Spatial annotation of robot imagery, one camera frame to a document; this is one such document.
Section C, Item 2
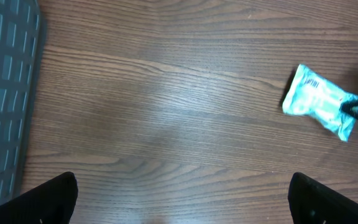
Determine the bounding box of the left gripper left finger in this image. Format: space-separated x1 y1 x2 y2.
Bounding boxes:
0 172 78 224

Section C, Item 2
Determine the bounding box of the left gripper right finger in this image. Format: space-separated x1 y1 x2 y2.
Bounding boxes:
288 172 358 224

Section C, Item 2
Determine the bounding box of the teal snack packet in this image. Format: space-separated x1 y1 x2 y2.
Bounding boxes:
282 64 358 142

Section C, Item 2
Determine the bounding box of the grey plastic basket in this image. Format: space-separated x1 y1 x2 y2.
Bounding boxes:
0 0 47 205

